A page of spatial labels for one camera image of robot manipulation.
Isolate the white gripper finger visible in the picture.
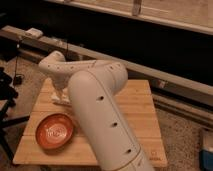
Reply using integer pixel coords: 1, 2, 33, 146
62, 93, 69, 100
53, 91, 60, 100

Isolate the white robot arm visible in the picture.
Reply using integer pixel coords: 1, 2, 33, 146
39, 51, 155, 171

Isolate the orange ceramic bowl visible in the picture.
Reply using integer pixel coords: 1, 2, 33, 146
35, 113, 74, 150

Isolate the black tripod stand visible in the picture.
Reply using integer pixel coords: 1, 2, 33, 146
0, 67, 29, 161

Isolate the long wooden beam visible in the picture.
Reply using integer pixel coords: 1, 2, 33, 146
0, 26, 213, 107

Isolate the white box on ledge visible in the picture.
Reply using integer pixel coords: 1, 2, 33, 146
25, 28, 43, 38

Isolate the blue and white bin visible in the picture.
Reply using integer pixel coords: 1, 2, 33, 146
199, 128, 213, 171

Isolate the black cable with plug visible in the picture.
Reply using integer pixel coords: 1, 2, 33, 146
12, 35, 26, 86

